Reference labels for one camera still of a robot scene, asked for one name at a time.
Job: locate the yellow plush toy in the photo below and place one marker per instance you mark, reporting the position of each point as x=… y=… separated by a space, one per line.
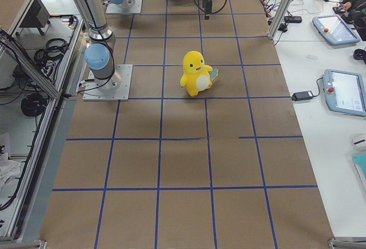
x=197 y=76

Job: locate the black power adapter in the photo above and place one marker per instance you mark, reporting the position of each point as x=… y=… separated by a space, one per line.
x=302 y=96

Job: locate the teach pendant upper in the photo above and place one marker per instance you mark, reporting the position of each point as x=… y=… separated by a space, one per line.
x=335 y=30

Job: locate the teach pendant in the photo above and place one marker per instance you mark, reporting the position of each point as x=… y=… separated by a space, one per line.
x=344 y=92
x=335 y=30

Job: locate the teach pendant lower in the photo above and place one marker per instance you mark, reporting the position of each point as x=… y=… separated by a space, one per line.
x=344 y=92

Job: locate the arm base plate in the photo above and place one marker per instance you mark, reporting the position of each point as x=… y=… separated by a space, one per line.
x=117 y=88
x=118 y=7

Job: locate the aluminium frame post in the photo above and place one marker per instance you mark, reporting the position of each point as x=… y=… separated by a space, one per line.
x=284 y=4

